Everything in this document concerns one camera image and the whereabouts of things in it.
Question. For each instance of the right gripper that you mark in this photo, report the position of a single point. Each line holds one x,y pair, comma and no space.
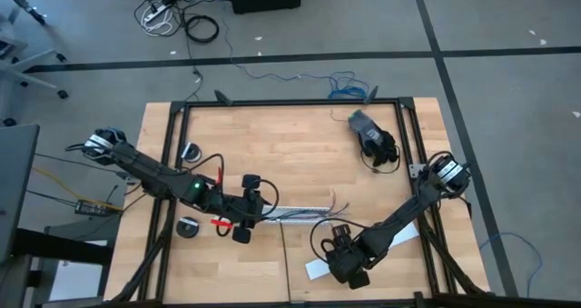
345,267

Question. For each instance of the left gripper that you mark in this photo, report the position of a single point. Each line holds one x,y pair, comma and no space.
245,208

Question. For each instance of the white raceway lid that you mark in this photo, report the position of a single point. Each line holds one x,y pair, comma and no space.
318,269

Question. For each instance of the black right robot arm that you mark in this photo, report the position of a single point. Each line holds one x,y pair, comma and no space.
408,208

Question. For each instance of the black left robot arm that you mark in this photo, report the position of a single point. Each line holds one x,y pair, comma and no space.
150,171

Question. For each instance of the red clip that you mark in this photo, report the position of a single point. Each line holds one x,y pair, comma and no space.
219,176
221,224

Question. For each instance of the dark safety glasses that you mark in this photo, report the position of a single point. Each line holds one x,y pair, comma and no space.
383,151

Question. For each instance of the black hub box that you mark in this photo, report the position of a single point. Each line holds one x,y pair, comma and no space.
91,207

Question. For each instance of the black desk bar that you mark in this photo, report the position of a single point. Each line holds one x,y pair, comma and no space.
63,246

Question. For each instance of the white power strip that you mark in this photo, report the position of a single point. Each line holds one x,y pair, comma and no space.
156,13

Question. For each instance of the grey desk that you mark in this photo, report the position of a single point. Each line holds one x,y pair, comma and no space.
18,185

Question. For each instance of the grey office chair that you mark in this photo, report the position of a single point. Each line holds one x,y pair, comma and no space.
18,67

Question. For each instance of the dark desk leg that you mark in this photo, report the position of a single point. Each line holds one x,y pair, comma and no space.
27,1

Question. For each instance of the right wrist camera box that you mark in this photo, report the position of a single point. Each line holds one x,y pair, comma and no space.
370,242

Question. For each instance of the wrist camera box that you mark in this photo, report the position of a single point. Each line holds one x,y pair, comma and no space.
197,190
370,242

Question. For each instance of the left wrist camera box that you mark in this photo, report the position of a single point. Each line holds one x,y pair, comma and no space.
197,190

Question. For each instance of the black aluminium table frame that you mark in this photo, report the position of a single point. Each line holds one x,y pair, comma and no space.
290,102

